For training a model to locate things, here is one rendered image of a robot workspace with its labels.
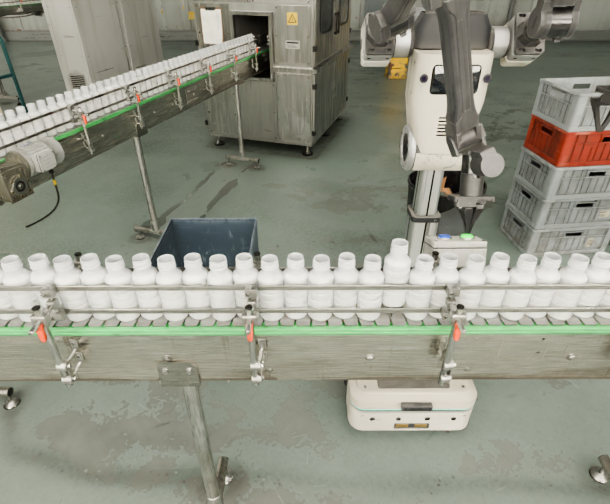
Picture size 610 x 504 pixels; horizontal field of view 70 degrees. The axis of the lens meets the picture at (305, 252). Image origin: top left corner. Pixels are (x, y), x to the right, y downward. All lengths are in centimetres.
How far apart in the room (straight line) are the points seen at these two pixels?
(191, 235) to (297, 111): 313
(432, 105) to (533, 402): 151
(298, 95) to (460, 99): 357
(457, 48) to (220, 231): 100
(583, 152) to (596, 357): 206
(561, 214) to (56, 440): 314
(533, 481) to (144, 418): 166
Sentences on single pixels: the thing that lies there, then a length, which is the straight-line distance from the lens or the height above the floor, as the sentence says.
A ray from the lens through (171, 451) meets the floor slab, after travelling 210.
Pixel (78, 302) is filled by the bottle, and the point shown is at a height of 106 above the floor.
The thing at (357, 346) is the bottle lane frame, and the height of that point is 94.
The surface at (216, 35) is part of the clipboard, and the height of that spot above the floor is 113.
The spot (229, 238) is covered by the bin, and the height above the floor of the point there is 87.
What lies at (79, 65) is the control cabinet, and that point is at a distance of 689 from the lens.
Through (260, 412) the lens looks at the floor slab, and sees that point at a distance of 214.
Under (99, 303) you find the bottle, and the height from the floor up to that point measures 105.
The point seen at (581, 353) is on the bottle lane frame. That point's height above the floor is 91.
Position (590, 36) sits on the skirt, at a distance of 1497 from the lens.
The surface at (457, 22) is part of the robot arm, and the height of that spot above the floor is 162.
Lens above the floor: 172
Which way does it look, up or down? 33 degrees down
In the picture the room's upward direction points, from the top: straight up
